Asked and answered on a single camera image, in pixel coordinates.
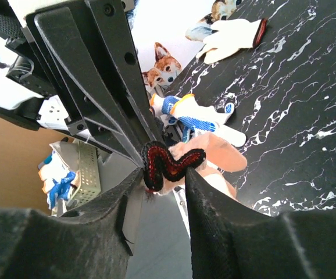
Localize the cream knit glove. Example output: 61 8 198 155
196 18 267 65
141 133 248 199

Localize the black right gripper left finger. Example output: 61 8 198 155
0 169 143 278

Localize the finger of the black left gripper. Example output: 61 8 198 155
26 1 162 166

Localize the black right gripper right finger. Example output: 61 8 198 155
185 169 336 278

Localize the blue dotted white glove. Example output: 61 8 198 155
150 94 246 147

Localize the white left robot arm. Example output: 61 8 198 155
0 1 162 166

